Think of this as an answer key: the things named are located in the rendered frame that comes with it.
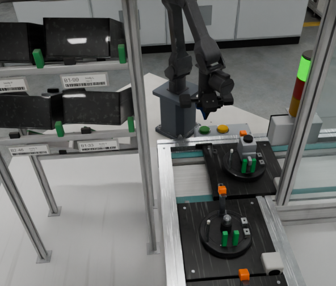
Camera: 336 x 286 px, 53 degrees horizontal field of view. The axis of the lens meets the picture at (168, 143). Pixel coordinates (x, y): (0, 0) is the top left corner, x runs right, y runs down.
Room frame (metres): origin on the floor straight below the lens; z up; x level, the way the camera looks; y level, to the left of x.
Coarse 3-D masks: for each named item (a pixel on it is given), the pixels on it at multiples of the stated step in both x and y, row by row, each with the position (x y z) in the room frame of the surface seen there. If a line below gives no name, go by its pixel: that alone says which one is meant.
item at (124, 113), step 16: (64, 96) 0.65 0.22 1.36; (80, 96) 0.64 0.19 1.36; (96, 96) 0.64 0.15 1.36; (112, 96) 0.63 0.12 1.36; (128, 96) 0.70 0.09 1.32; (64, 112) 0.63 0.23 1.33; (80, 112) 0.63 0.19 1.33; (96, 112) 0.62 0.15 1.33; (112, 112) 0.62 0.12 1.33; (128, 112) 0.68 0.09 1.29
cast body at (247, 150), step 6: (240, 138) 0.81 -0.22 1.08; (246, 138) 0.79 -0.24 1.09; (252, 138) 0.79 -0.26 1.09; (240, 144) 0.80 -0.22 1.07; (246, 144) 0.78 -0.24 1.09; (252, 144) 0.78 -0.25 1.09; (240, 150) 0.79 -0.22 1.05; (246, 150) 0.77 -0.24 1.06; (252, 150) 0.78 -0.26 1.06; (240, 156) 0.78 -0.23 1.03; (246, 156) 0.77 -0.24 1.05; (252, 156) 0.77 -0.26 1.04
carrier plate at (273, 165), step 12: (228, 144) 0.92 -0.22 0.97; (264, 144) 0.91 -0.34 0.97; (204, 156) 0.86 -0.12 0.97; (216, 156) 0.86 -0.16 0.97; (264, 156) 0.85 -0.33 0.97; (216, 168) 0.80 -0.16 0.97; (276, 168) 0.79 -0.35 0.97; (216, 180) 0.74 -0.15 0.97; (228, 180) 0.74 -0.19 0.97; (264, 180) 0.73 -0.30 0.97; (216, 192) 0.69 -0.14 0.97; (228, 192) 0.69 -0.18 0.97; (240, 192) 0.69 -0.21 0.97; (252, 192) 0.69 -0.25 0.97; (264, 192) 0.69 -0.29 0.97
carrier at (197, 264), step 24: (192, 216) 0.61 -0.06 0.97; (216, 216) 0.59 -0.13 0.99; (240, 216) 0.58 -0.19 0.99; (192, 240) 0.53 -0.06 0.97; (216, 240) 0.51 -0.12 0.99; (240, 240) 0.51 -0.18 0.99; (264, 240) 0.52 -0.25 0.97; (192, 264) 0.46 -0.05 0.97; (216, 264) 0.45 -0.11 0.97; (240, 264) 0.45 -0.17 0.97; (264, 264) 0.44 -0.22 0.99
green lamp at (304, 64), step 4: (304, 60) 0.68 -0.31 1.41; (300, 64) 0.69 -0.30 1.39; (304, 64) 0.68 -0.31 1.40; (308, 64) 0.67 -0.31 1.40; (300, 68) 0.68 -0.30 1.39; (304, 68) 0.67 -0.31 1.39; (308, 68) 0.67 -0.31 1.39; (300, 72) 0.68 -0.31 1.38; (304, 72) 0.67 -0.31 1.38; (300, 76) 0.68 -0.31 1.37; (304, 76) 0.67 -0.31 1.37; (304, 80) 0.67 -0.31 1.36
